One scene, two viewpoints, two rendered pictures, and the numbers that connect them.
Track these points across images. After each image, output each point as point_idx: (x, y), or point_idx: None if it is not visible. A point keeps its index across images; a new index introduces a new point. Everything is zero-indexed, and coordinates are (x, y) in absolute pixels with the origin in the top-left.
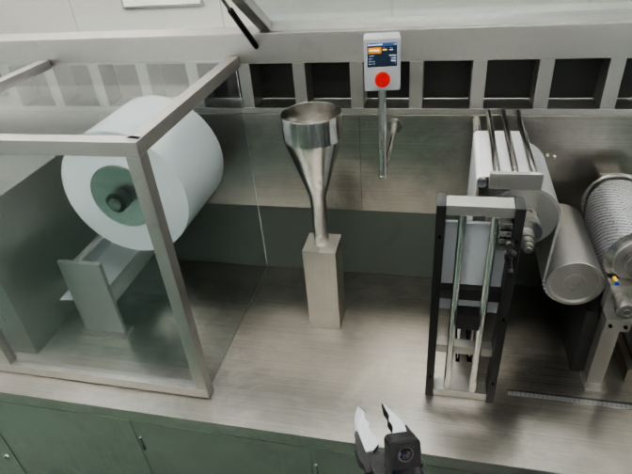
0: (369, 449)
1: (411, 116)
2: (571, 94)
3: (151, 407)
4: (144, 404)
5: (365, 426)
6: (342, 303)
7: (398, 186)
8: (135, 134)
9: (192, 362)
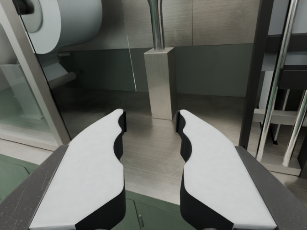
0: (58, 213)
1: None
2: None
3: (28, 156)
4: (25, 154)
5: (103, 136)
6: (174, 102)
7: (218, 22)
8: None
9: (49, 121)
